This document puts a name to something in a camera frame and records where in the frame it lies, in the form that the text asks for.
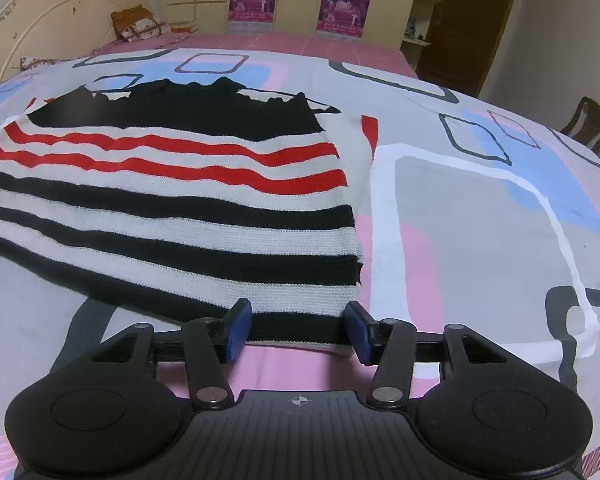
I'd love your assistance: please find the orange and white pillow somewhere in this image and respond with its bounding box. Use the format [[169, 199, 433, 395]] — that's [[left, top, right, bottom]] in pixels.
[[110, 4, 170, 44]]

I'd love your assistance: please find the small floral pillow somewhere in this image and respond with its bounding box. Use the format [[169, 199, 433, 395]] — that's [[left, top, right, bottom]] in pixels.
[[19, 55, 63, 72]]

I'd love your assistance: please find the patterned bed blanket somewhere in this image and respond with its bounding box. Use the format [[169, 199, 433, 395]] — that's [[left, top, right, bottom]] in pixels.
[[0, 47, 600, 480]]

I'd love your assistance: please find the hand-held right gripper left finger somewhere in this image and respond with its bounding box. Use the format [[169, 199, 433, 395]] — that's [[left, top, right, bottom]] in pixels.
[[91, 298, 254, 408]]

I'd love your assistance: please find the cream round headboard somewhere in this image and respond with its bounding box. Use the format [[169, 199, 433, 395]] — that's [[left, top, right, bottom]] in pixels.
[[0, 0, 157, 87]]

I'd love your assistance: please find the cream corner shelf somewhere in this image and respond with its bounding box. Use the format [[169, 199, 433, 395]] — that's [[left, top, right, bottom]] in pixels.
[[399, 0, 447, 58]]

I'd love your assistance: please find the striped knit sweater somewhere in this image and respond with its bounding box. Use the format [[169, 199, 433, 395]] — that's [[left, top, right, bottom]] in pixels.
[[0, 77, 381, 359]]

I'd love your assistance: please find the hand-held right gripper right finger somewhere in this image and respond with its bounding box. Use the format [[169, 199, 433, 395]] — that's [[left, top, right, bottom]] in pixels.
[[343, 301, 512, 408]]

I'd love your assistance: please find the pink bedsheet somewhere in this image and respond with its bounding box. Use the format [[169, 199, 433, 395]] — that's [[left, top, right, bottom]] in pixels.
[[92, 31, 421, 80]]

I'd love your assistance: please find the wooden chair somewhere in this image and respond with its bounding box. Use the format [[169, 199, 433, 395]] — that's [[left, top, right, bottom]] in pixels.
[[560, 95, 600, 154]]

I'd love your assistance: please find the brown wooden door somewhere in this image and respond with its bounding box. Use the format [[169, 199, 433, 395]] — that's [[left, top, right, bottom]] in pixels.
[[417, 0, 525, 99]]

